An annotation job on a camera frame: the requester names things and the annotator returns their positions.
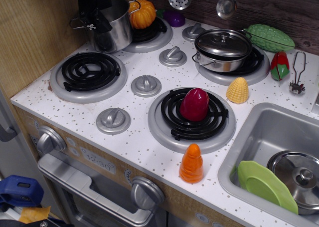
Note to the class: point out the grey stovetop knob middle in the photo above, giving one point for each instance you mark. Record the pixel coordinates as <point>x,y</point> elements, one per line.
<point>146,86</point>

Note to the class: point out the green toy bitter gourd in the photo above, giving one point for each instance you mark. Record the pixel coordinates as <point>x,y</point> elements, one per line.
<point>269,38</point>

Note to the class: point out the small metal tongs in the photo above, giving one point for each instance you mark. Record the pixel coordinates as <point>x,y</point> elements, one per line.
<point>299,66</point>

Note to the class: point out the grey stovetop knob back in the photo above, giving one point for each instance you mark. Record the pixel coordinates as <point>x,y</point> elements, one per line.
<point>192,32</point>

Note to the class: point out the back right stove burner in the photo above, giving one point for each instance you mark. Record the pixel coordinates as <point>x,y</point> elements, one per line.
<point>254,69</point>

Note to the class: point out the front right stove burner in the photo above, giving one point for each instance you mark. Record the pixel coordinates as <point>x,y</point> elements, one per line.
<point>176,133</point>

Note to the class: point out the blue clamp tool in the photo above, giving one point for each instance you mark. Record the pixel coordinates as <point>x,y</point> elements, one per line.
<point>18,191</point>

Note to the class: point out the red green toy pepper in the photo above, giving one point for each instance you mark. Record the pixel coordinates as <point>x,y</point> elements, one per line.
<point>279,67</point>

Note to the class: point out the grey stovetop knob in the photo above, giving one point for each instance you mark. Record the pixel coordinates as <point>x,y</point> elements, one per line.
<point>113,121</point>
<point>146,86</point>
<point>173,57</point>
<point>192,32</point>

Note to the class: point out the orange toy carrot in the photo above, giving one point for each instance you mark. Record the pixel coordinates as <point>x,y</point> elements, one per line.
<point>191,168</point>

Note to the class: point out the grey oven door handle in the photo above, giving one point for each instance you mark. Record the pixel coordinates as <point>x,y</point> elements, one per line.
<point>92,202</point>

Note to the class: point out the back left stove burner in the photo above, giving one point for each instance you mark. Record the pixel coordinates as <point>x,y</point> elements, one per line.
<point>152,38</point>

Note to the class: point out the oven dial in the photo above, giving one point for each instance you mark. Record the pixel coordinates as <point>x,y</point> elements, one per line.
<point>50,141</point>
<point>145,194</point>

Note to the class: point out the grey sink basin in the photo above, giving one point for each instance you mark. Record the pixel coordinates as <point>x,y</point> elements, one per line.
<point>270,129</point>

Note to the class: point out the stove burner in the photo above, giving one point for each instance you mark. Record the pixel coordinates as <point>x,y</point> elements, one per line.
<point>254,69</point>
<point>176,133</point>
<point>88,77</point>
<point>152,38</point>

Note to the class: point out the left oven dial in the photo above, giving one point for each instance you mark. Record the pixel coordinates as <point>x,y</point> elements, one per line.
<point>50,141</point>

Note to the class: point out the yellow toy corn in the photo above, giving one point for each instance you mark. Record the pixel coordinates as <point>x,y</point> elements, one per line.
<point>238,91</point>

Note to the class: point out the grey fridge handle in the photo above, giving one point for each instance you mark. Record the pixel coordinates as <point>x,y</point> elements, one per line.
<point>7,131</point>

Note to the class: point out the front left stove burner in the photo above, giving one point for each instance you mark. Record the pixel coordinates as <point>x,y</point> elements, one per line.
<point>88,77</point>

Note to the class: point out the grey stovetop knob upper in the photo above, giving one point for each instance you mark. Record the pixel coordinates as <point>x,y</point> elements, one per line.
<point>173,57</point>

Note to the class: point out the steel pot in sink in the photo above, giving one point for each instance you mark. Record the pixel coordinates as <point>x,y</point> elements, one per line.
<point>300,173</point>

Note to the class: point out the right oven dial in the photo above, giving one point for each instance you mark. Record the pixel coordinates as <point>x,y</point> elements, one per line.
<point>145,194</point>

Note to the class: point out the grey stovetop knob front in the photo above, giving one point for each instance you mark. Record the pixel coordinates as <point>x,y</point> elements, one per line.
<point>113,121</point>

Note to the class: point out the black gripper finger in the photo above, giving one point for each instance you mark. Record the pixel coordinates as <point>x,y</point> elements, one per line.
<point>101,24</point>
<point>86,18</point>

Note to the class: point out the orange toy pumpkin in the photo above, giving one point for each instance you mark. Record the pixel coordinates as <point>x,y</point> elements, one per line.
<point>142,14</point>

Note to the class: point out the steel pan with lid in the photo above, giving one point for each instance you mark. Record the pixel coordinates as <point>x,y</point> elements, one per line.
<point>221,50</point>

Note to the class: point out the purple toy eggplant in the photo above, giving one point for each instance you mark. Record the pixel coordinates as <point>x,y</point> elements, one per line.
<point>174,18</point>

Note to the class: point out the tall steel pot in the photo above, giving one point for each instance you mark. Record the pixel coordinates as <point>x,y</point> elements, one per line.
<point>121,34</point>

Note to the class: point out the hanging steel ladle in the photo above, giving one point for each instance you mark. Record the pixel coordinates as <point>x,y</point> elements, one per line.
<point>226,9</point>

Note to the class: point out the dark red toy pepper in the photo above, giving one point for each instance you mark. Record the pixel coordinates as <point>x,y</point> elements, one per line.
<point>194,106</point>

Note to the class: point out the green plastic plate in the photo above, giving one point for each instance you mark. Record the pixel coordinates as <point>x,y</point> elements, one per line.
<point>262,182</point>

